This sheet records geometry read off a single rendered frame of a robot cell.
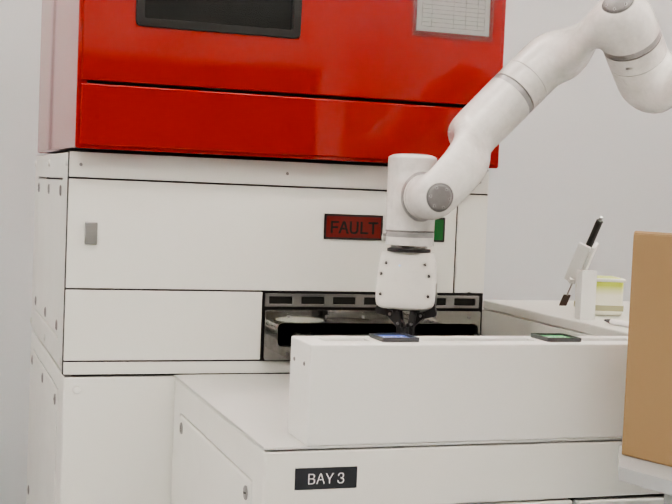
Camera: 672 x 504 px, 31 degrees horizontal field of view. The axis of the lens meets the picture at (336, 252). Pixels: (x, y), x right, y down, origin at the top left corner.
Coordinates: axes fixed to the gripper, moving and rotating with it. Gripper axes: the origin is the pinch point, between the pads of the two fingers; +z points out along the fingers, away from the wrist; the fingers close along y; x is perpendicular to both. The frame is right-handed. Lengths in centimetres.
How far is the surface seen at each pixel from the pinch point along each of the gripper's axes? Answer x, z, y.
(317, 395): -46.3, 3.0, -2.5
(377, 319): 22.2, -0.5, -10.0
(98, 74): -11, -43, -54
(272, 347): 10.9, 4.9, -27.2
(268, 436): -43.1, 10.0, -10.3
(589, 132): 219, -48, 17
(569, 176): 215, -32, 11
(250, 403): -19.5, 10.0, -21.0
